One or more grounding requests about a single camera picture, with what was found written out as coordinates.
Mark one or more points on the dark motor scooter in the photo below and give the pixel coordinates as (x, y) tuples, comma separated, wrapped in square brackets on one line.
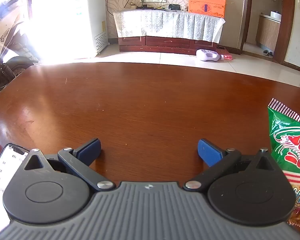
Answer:
[(15, 67)]

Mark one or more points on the wooden kitchen cabinet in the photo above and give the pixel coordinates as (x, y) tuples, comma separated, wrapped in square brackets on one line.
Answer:
[(267, 35)]

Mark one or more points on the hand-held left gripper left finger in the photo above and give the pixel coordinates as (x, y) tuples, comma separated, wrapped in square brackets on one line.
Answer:
[(93, 150)]

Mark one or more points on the black smartphone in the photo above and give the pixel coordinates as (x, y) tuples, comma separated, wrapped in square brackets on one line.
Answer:
[(0, 175)]

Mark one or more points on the covered tv cabinet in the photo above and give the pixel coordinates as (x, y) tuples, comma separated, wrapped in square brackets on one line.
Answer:
[(165, 22)]

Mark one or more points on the dark wooden television cabinet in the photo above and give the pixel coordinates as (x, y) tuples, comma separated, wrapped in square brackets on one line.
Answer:
[(165, 43)]

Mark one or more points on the printed cardboard sheet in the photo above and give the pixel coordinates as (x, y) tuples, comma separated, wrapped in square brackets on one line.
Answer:
[(2, 37)]

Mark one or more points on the black set-top box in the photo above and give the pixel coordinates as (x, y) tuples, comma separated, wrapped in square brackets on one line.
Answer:
[(145, 6)]

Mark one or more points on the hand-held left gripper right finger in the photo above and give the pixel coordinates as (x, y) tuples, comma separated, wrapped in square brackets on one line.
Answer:
[(207, 152)]

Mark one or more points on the purple white pet feeder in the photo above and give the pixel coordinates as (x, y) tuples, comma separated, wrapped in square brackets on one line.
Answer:
[(207, 55)]

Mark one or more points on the white container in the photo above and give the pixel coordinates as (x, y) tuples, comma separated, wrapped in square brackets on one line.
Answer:
[(275, 16)]

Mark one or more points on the green shrimp print snack bag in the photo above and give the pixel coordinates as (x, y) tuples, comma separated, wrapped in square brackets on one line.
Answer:
[(290, 135)]

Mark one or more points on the white chest freezer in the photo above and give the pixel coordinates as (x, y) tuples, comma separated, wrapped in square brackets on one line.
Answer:
[(80, 20)]

